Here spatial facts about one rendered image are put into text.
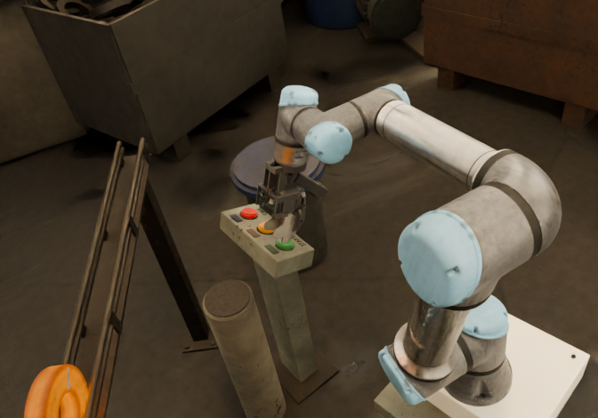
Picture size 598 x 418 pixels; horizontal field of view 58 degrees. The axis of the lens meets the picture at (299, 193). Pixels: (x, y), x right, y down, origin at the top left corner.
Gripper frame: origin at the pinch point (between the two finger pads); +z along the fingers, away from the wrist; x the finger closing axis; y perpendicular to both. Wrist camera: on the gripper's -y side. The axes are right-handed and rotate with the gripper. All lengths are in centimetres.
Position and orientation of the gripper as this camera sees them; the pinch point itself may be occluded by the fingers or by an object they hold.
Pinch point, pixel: (286, 237)
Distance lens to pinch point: 124.4
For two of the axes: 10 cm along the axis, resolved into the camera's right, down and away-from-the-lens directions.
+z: -1.4, 8.8, 4.6
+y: -7.8, 2.0, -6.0
